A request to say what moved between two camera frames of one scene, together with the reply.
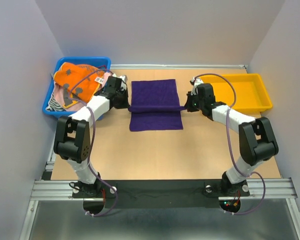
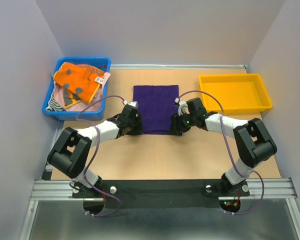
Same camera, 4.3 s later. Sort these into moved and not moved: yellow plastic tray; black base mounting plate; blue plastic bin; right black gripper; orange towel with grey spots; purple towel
Moved: right black gripper; purple towel
Not moved: orange towel with grey spots; black base mounting plate; blue plastic bin; yellow plastic tray
